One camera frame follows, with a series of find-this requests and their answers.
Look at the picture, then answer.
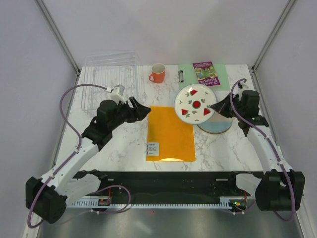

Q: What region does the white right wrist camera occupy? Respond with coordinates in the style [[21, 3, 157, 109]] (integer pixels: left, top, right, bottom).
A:
[[238, 82, 249, 92]]

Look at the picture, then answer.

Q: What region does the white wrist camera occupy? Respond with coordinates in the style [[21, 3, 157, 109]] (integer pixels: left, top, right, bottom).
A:
[[238, 82, 249, 92], [106, 85, 125, 104]]

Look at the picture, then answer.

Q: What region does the orange plastic folder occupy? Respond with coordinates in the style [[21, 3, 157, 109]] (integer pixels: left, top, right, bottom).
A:
[[146, 106, 196, 162]]

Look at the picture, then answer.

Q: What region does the right aluminium frame post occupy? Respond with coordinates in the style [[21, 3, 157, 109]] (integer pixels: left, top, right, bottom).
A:
[[250, 0, 297, 73]]

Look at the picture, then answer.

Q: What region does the green cream branch plate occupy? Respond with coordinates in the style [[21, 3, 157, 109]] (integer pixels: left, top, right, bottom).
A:
[[203, 129, 229, 135]]

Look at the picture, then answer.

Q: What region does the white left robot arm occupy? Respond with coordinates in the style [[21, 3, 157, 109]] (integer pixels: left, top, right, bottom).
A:
[[25, 97, 151, 224]]

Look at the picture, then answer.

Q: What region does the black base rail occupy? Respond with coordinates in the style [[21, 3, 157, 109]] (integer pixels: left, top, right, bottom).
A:
[[71, 169, 265, 205]]

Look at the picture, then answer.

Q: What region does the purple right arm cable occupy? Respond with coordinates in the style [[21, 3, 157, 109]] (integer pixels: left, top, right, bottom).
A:
[[229, 78, 297, 221]]

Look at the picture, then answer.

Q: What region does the left aluminium frame post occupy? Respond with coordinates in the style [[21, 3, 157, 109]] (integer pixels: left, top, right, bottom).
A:
[[35, 0, 81, 75]]

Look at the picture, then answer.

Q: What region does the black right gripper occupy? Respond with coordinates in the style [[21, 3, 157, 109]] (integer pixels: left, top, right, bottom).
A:
[[211, 92, 244, 118]]

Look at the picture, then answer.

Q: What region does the watermelon pattern plate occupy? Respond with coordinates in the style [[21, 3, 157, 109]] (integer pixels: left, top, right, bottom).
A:
[[174, 84, 217, 124]]

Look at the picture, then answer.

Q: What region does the aluminium frame post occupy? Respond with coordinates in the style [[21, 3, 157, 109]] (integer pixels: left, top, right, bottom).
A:
[[250, 0, 297, 73], [35, 0, 81, 75]]

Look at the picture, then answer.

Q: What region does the orange mug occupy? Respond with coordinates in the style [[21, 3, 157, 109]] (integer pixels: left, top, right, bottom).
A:
[[149, 63, 165, 83]]

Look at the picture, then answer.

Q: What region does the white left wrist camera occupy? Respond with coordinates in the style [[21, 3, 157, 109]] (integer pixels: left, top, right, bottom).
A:
[[106, 85, 125, 104]]

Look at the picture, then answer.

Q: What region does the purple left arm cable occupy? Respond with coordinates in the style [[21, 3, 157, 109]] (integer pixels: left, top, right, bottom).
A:
[[27, 84, 132, 228]]

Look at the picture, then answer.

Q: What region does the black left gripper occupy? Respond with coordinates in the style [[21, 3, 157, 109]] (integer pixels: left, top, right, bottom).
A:
[[109, 96, 151, 130]]

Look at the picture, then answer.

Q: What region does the cream leaf pattern plate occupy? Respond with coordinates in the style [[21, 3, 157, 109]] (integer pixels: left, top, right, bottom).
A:
[[198, 114, 233, 132]]

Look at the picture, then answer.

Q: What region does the purple book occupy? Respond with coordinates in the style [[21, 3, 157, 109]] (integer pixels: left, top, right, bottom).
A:
[[193, 61, 220, 87]]

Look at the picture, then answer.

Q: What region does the white wire dish rack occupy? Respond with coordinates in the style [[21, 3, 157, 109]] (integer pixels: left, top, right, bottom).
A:
[[80, 51, 140, 117]]

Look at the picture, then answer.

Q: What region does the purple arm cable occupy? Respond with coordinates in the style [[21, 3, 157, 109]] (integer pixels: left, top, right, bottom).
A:
[[27, 84, 132, 228], [229, 78, 297, 221]]

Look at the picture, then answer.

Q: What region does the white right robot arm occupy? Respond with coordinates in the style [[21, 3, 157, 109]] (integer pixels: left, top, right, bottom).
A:
[[210, 90, 305, 212]]

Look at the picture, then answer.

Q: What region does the green clipboard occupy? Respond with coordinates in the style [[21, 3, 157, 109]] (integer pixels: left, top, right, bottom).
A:
[[178, 64, 230, 91]]

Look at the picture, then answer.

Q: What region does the white slotted cable duct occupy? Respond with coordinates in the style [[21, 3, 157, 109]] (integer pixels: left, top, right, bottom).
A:
[[68, 196, 248, 209]]

